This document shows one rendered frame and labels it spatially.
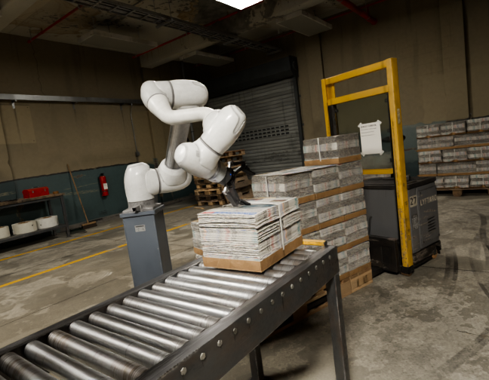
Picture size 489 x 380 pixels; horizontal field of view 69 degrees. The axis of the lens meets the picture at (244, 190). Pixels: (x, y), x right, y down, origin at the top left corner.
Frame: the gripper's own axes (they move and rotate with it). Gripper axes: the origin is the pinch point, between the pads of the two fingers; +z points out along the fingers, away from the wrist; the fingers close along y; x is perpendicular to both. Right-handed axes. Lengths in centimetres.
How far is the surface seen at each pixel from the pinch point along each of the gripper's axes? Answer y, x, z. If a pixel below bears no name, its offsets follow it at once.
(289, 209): 5.9, 13.7, 12.8
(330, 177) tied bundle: -50, -21, 125
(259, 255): 28.8, 14.5, -6.0
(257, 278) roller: 37.3, 15.1, -5.6
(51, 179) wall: -116, -706, 206
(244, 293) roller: 43.1, 18.5, -17.2
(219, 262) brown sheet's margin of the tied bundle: 32.9, -4.2, -5.9
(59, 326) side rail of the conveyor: 62, -23, -55
